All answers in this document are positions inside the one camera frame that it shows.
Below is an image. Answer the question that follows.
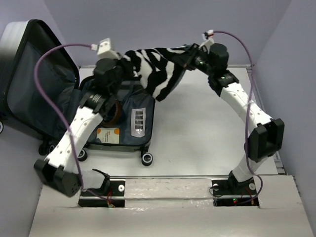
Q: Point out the black open suitcase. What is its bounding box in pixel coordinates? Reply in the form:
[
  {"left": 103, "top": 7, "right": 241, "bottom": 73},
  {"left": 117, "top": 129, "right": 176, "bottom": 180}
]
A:
[{"left": 0, "top": 19, "right": 155, "bottom": 166}]

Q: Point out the dark blue cup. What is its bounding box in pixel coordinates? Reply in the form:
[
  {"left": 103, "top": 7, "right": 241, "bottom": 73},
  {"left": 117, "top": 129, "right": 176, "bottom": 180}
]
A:
[{"left": 104, "top": 110, "right": 121, "bottom": 127}]

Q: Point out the brown leather belt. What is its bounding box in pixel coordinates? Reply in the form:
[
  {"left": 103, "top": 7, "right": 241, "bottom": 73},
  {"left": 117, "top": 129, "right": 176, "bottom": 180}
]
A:
[{"left": 102, "top": 100, "right": 122, "bottom": 127}]

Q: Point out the wrist white camera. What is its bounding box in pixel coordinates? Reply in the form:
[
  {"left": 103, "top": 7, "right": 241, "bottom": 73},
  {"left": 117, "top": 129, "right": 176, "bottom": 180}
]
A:
[
  {"left": 199, "top": 30, "right": 214, "bottom": 51},
  {"left": 97, "top": 38, "right": 121, "bottom": 60}
]

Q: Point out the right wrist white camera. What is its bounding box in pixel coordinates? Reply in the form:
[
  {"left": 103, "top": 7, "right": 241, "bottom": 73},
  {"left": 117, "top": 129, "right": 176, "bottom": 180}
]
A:
[{"left": 199, "top": 30, "right": 214, "bottom": 51}]

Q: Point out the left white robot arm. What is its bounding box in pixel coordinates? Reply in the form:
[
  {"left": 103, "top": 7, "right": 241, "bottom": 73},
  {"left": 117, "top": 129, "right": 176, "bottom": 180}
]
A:
[{"left": 34, "top": 58, "right": 133, "bottom": 197}]

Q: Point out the white orange card packet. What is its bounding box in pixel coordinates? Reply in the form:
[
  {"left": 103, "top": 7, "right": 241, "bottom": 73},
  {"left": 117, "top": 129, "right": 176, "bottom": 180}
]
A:
[{"left": 96, "top": 127, "right": 120, "bottom": 144}]

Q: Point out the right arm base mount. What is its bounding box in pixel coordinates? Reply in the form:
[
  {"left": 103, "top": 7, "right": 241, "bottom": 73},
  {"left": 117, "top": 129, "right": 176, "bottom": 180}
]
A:
[{"left": 209, "top": 179, "right": 260, "bottom": 207}]

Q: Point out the zebra striped cloth bag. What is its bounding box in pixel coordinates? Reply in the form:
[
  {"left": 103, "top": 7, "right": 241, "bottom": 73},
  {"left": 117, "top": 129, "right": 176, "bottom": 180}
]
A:
[{"left": 121, "top": 44, "right": 191, "bottom": 101}]

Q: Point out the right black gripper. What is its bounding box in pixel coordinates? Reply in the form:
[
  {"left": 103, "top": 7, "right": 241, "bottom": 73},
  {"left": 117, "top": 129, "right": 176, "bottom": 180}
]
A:
[{"left": 171, "top": 43, "right": 215, "bottom": 77}]

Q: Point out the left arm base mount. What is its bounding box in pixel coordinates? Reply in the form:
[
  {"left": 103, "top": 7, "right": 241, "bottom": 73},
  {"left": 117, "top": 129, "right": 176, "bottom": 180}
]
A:
[{"left": 78, "top": 179, "right": 125, "bottom": 208}]

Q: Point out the clear blue pin package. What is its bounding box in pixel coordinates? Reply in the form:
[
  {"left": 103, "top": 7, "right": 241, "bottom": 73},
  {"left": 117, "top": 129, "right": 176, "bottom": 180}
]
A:
[{"left": 131, "top": 108, "right": 146, "bottom": 138}]

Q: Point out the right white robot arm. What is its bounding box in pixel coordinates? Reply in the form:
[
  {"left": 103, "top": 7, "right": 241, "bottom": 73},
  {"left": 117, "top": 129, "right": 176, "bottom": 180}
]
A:
[{"left": 184, "top": 43, "right": 285, "bottom": 194}]

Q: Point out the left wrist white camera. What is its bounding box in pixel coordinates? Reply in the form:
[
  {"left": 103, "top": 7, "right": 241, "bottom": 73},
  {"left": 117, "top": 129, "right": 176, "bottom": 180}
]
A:
[{"left": 97, "top": 38, "right": 121, "bottom": 60}]

